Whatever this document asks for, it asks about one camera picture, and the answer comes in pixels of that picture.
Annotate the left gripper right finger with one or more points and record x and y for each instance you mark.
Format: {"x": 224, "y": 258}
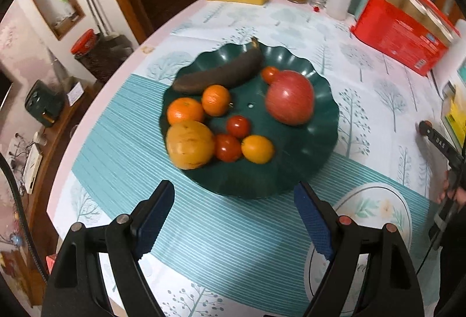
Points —
{"x": 359, "y": 262}

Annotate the blackened banana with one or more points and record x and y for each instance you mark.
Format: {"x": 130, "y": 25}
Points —
{"x": 229, "y": 66}

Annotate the yellow kumquat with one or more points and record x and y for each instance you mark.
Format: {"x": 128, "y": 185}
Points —
{"x": 257, "y": 149}

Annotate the red cherry tomato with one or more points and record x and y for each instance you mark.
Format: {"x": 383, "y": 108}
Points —
{"x": 238, "y": 126}
{"x": 269, "y": 73}
{"x": 228, "y": 148}

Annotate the person right hand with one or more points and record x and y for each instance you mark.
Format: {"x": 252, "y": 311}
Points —
{"x": 459, "y": 194}

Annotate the yellow tissue pack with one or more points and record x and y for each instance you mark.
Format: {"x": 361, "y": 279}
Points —
{"x": 453, "y": 112}

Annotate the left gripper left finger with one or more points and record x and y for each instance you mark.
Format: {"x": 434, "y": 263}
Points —
{"x": 76, "y": 286}

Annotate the small tangerine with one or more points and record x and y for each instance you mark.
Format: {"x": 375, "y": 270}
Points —
{"x": 185, "y": 109}
{"x": 216, "y": 100}

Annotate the white clear-lid appliance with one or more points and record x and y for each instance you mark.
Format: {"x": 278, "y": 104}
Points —
{"x": 445, "y": 71}

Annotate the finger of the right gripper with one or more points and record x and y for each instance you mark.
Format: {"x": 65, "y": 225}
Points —
{"x": 455, "y": 159}

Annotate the red lid jar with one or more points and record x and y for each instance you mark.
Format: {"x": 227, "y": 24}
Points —
{"x": 101, "y": 55}

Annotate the red paper cup package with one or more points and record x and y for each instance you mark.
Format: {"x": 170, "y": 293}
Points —
{"x": 414, "y": 32}

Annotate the red apple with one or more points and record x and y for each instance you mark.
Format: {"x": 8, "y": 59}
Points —
{"x": 290, "y": 98}

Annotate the teal cup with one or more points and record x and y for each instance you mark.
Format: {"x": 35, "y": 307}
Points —
{"x": 360, "y": 8}

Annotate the large yellow orange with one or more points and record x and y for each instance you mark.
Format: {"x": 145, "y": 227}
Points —
{"x": 190, "y": 144}

